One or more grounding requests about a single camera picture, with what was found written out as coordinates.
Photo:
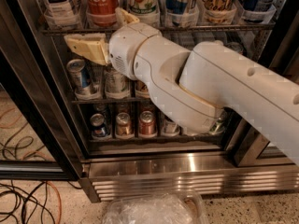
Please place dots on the bronze can bottom shelf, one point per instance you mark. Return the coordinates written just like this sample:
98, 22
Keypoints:
123, 124

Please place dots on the white black tea can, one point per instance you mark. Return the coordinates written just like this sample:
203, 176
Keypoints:
62, 14

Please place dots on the clear plastic bin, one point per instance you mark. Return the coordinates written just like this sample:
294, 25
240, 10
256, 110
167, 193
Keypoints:
183, 206

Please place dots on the white silver can middle front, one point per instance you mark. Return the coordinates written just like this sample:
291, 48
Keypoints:
115, 81

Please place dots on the blue silver can middle front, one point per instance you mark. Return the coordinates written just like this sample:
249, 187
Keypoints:
80, 76

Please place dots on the brown bottle white cap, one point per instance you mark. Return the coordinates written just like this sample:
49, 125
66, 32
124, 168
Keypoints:
169, 126

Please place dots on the blue pepsi can bottom shelf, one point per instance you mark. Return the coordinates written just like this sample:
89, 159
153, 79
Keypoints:
99, 126

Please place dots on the red coke can top shelf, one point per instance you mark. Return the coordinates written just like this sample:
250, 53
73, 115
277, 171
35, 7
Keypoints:
102, 12

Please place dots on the blue silver can top shelf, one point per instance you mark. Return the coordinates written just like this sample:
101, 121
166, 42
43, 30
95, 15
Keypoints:
181, 12

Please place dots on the green can bottom shelf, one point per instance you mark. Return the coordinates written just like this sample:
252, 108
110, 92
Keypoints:
218, 126

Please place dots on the red can bottom shelf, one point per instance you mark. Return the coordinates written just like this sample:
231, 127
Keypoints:
147, 123

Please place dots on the stainless steel glass-door fridge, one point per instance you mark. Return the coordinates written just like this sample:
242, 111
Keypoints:
56, 140

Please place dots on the white green 7up can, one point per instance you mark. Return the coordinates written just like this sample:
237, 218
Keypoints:
145, 10

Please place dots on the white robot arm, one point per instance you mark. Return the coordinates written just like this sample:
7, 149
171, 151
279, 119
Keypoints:
192, 86

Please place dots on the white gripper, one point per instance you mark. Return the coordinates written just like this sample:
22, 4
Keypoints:
126, 48

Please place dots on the gold can middle front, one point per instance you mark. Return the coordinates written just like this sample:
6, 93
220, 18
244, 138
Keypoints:
142, 87

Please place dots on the red coke can middle rear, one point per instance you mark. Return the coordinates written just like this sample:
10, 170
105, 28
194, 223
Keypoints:
237, 47

